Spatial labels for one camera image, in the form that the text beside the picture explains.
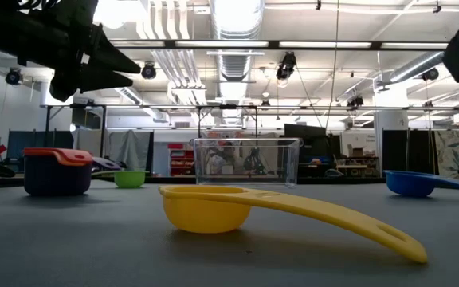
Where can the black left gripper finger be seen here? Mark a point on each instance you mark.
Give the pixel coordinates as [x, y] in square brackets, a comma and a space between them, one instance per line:
[110, 56]
[82, 81]

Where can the orange measuring cup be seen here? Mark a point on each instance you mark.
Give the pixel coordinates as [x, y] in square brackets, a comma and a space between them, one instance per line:
[70, 156]

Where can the purple measuring cup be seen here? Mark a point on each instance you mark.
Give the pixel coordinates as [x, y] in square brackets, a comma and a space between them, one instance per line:
[56, 179]

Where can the green measuring cup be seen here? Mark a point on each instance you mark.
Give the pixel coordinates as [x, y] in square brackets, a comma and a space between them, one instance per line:
[130, 180]

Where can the blue measuring cup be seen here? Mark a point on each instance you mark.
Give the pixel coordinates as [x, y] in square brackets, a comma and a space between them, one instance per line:
[409, 185]

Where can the yellow measuring cup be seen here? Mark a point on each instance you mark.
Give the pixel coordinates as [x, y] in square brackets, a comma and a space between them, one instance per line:
[205, 215]

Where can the clear plastic basket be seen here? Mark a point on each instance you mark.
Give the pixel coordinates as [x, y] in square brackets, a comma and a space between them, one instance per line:
[281, 159]

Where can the blue partition panel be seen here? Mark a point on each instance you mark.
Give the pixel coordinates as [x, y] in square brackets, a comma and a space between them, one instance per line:
[38, 139]

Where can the gray cloth cover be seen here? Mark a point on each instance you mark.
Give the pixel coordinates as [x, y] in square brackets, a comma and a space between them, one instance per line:
[130, 147]

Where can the white pillar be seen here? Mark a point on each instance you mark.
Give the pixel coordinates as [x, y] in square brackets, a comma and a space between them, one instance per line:
[391, 115]

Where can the leaf patterned curtain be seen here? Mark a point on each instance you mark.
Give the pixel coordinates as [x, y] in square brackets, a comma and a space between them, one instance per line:
[452, 153]

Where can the black partition panel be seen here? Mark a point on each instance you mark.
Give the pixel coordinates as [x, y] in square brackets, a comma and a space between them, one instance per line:
[397, 151]

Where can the red storage bin shelf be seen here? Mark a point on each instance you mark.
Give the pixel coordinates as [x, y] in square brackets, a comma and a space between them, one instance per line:
[181, 159]

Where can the black overhead light bar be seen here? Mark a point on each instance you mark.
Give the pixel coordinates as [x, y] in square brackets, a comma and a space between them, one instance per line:
[273, 44]

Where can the wide black monitor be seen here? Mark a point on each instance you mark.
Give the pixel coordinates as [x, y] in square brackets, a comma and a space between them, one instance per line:
[305, 131]

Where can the black ceiling camera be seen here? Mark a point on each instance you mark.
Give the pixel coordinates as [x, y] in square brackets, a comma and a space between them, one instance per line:
[286, 68]
[355, 101]
[430, 74]
[148, 71]
[13, 76]

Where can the silver ventilation duct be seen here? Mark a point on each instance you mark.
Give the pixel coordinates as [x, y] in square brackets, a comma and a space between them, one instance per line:
[234, 65]

